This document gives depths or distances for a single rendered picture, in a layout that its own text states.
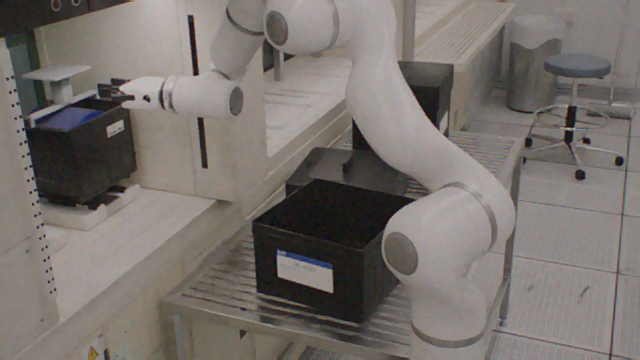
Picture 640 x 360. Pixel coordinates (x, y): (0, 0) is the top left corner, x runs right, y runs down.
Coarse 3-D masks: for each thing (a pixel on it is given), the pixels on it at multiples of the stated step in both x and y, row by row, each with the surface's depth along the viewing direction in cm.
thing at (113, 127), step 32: (64, 64) 171; (64, 96) 166; (96, 96) 178; (32, 128) 160; (96, 128) 165; (128, 128) 176; (32, 160) 165; (64, 160) 161; (96, 160) 167; (128, 160) 178; (64, 192) 165; (96, 192) 168
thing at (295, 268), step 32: (320, 192) 178; (352, 192) 173; (384, 192) 168; (256, 224) 155; (288, 224) 170; (320, 224) 181; (352, 224) 176; (384, 224) 171; (256, 256) 158; (288, 256) 153; (320, 256) 149; (352, 256) 144; (256, 288) 162; (288, 288) 157; (320, 288) 152; (352, 288) 147; (384, 288) 156; (352, 320) 151
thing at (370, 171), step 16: (304, 160) 206; (320, 160) 206; (336, 160) 206; (352, 160) 202; (368, 160) 205; (304, 176) 196; (320, 176) 195; (336, 176) 195; (352, 176) 195; (368, 176) 194; (384, 176) 194; (400, 176) 199; (288, 192) 192; (400, 192) 202
